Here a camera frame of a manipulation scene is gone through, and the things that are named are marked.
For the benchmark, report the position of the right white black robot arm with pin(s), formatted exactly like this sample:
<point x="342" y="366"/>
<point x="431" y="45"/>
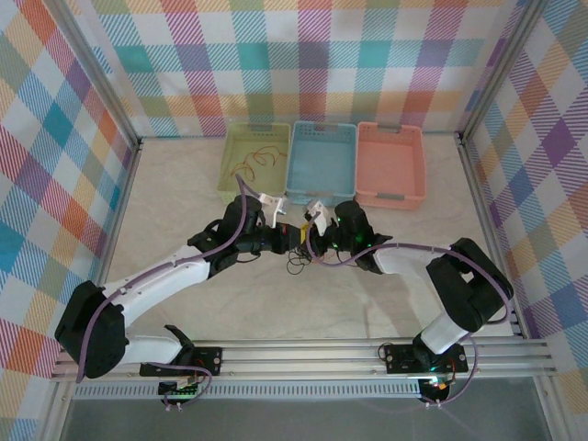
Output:
<point x="404" y="262"/>

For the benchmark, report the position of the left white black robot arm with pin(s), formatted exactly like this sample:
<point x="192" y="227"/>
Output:
<point x="161" y="275"/>

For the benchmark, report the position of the blue plastic basket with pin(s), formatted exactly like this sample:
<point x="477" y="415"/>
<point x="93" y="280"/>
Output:
<point x="321" y="161"/>

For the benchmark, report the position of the pink plastic basket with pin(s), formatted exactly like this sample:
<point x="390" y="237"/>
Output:
<point x="390" y="161"/>

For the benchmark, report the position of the green plastic basket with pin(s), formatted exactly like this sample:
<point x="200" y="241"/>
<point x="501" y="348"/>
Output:
<point x="252" y="138"/>

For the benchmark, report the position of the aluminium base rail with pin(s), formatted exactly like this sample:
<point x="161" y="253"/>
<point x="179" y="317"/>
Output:
<point x="298" y="356"/>

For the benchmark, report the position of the aluminium floor frame bar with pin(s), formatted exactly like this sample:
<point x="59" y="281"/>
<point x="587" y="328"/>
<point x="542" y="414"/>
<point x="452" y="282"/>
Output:
<point x="112" y="243"/>
<point x="490" y="229"/>

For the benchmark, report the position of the aluminium frame post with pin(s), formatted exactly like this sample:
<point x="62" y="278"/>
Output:
<point x="98" y="78"/>
<point x="498" y="69"/>

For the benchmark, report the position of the aluminium frame leg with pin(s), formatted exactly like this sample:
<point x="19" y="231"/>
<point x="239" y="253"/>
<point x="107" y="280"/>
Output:
<point x="549" y="404"/>
<point x="57" y="413"/>

